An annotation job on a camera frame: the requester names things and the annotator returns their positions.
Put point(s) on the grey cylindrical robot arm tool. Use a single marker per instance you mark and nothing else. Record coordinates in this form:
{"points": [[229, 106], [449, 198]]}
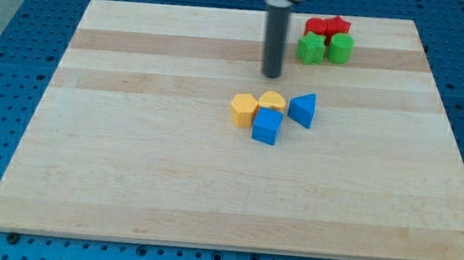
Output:
{"points": [[276, 30]]}

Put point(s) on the blue triangle block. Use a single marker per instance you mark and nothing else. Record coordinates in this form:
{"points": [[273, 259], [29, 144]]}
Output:
{"points": [[302, 109]]}

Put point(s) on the yellow hexagon block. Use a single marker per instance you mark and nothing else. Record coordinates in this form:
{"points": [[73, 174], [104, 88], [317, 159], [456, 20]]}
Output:
{"points": [[243, 109]]}

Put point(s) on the blue cube block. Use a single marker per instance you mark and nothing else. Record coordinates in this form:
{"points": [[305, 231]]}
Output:
{"points": [[266, 126]]}

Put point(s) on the yellow heart block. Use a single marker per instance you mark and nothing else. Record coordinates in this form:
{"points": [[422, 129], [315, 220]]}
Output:
{"points": [[272, 100]]}

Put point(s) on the light wooden board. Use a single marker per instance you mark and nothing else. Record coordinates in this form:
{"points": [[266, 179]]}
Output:
{"points": [[132, 141]]}

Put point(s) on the green star block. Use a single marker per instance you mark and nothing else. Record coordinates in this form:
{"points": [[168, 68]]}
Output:
{"points": [[311, 48]]}

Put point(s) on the red cylinder block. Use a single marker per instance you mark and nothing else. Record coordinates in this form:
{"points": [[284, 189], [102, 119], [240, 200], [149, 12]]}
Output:
{"points": [[315, 25]]}

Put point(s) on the green cylinder block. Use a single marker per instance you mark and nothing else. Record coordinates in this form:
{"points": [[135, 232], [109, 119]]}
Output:
{"points": [[340, 50]]}

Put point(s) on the red star block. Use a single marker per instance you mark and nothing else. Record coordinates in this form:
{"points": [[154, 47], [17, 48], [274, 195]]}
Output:
{"points": [[336, 25]]}

